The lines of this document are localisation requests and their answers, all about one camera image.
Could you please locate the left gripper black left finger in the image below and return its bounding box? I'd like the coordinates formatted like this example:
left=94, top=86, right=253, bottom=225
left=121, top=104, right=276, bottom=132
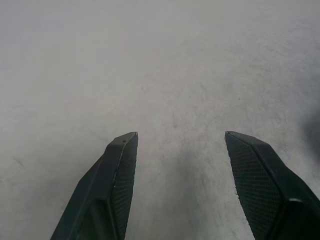
left=49, top=131, right=139, bottom=240

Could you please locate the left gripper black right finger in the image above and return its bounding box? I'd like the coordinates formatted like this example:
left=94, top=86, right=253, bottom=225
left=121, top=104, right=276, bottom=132
left=224, top=130, right=320, bottom=240

